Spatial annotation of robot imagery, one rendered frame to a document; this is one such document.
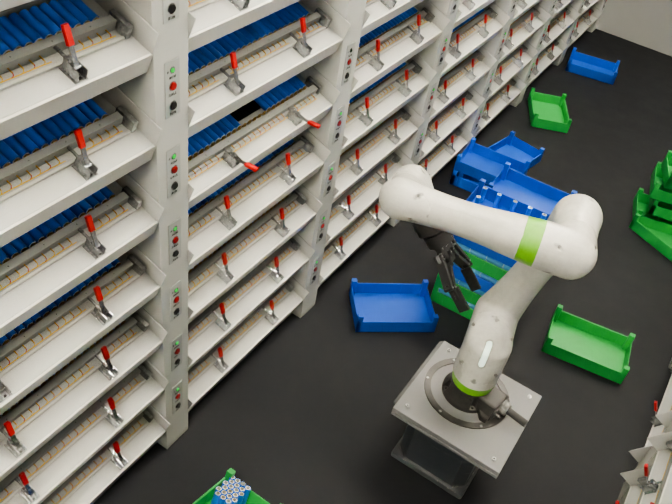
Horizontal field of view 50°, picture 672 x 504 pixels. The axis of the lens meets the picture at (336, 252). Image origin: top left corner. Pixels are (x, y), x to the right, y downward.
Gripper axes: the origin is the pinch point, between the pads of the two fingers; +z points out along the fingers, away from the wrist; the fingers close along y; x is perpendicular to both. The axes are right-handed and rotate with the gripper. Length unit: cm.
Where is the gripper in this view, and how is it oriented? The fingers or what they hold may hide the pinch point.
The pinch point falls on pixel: (469, 296)
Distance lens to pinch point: 200.8
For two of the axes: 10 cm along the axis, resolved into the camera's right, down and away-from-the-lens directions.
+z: 4.7, 8.7, 1.6
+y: 3.9, -3.7, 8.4
